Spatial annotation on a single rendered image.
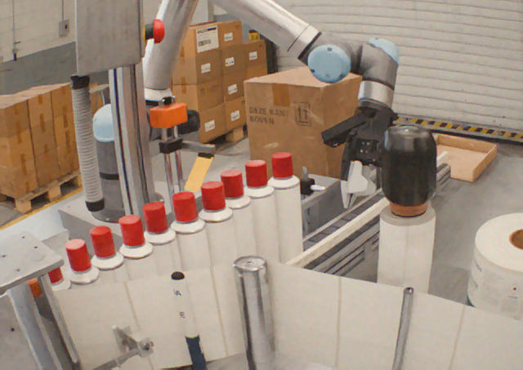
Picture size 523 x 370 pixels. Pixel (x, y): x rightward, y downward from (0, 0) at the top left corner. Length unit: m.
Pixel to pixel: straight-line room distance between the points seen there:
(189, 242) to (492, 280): 0.44
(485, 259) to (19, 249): 0.57
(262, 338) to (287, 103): 0.83
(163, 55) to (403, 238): 0.73
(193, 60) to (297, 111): 3.25
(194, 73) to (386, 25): 1.92
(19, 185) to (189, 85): 1.77
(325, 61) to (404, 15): 4.22
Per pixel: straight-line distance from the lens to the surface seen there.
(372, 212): 1.14
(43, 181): 4.39
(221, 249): 0.84
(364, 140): 1.11
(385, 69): 1.14
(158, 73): 1.26
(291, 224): 0.95
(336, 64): 1.00
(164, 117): 0.84
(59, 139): 4.45
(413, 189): 0.69
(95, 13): 0.72
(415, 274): 0.75
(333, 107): 1.38
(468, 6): 5.03
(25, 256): 0.54
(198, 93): 4.64
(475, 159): 1.75
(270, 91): 1.43
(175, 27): 1.23
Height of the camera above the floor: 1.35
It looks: 18 degrees down
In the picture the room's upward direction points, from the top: 5 degrees counter-clockwise
